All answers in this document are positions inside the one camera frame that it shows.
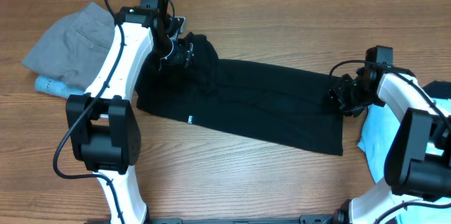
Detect black polo shirt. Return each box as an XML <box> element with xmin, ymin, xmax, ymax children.
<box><xmin>135</xmin><ymin>33</ymin><xmax>343</xmax><ymax>156</ymax></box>

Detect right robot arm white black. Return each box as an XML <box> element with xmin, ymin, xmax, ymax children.
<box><xmin>329</xmin><ymin>46</ymin><xmax>450</xmax><ymax>223</ymax></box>

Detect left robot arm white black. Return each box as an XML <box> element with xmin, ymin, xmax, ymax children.
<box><xmin>53</xmin><ymin>0</ymin><xmax>194</xmax><ymax>223</ymax></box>

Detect light blue shirt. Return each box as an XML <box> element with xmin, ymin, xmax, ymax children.
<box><xmin>357</xmin><ymin>105</ymin><xmax>450</xmax><ymax>224</ymax></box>

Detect dark navy garment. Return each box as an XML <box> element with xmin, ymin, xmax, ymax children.
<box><xmin>423</xmin><ymin>80</ymin><xmax>451</xmax><ymax>99</ymax></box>

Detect grey folded trousers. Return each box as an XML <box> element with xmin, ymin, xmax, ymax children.
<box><xmin>22</xmin><ymin>2</ymin><xmax>114</xmax><ymax>90</ymax></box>

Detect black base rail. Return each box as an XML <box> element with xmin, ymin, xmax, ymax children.
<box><xmin>147</xmin><ymin>214</ymin><xmax>334</xmax><ymax>224</ymax></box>

